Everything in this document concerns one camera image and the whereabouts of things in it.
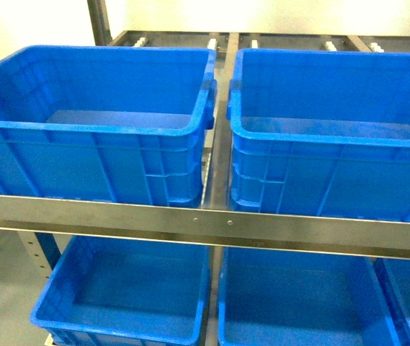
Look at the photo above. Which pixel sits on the blue crate lower middle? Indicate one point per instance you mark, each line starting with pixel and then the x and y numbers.
pixel 292 298

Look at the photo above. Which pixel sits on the blue crate upper left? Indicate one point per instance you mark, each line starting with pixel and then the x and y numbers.
pixel 109 124

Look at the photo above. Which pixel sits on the grey metal shelf rack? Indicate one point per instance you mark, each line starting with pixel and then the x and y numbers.
pixel 22 261

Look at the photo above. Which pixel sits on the blue crate upper right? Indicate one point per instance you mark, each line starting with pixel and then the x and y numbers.
pixel 321 134

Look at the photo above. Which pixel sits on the blue crate lower left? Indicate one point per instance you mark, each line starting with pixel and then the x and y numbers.
pixel 125 292

